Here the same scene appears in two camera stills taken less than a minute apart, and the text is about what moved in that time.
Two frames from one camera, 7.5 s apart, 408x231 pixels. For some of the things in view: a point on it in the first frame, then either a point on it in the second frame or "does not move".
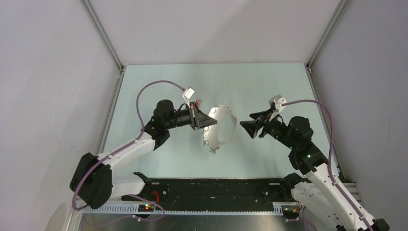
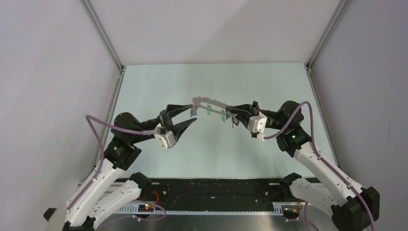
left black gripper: (197, 119) to (166, 122)
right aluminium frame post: (343, 6) does not move
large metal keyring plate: (217, 134) to (197, 101)
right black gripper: (252, 126) to (244, 111)
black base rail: (196, 191) does not move
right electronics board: (290, 211) does not move
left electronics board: (146, 208) does not move
